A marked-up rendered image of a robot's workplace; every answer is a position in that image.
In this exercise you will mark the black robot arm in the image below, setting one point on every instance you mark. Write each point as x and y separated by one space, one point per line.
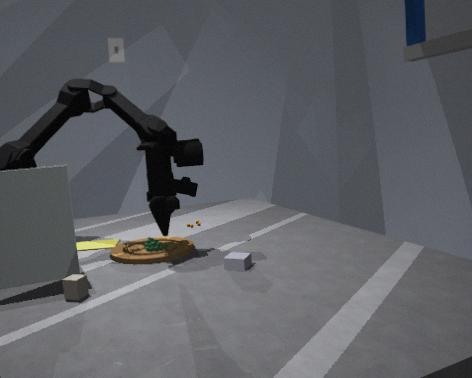
158 140

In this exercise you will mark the round wooden bead board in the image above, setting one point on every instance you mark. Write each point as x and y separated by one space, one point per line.
135 252

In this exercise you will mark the small beige cube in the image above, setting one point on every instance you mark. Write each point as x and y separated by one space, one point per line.
75 286

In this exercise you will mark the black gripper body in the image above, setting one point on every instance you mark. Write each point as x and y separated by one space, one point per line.
158 194

